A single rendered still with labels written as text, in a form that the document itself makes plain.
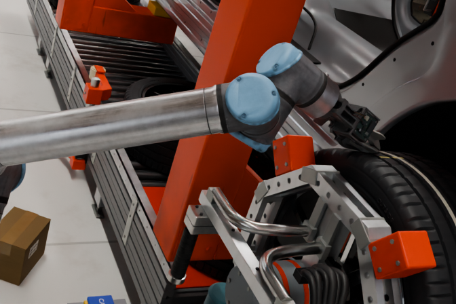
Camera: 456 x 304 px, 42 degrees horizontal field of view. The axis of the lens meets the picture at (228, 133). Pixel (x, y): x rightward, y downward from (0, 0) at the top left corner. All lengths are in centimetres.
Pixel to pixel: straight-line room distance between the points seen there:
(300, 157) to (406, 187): 27
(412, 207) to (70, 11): 257
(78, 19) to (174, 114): 248
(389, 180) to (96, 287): 153
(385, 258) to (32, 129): 69
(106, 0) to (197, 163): 196
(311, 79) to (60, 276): 161
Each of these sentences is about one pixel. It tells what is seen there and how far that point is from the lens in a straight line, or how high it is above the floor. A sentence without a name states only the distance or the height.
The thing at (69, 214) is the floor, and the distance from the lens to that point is 288.
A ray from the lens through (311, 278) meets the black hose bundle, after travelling 115.
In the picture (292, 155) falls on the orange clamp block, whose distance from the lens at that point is 142.
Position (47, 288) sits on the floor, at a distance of 249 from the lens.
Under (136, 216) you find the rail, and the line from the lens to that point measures 237.
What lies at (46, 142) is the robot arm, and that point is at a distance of 112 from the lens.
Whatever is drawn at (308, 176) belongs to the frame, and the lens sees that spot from 135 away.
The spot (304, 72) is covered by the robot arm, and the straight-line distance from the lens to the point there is 121.
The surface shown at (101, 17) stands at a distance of 352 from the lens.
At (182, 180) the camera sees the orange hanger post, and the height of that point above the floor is 79.
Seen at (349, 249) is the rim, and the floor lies 97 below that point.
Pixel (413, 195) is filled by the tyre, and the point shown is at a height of 117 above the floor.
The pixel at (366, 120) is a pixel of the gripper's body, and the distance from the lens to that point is 131.
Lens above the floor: 169
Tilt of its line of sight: 25 degrees down
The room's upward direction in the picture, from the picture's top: 18 degrees clockwise
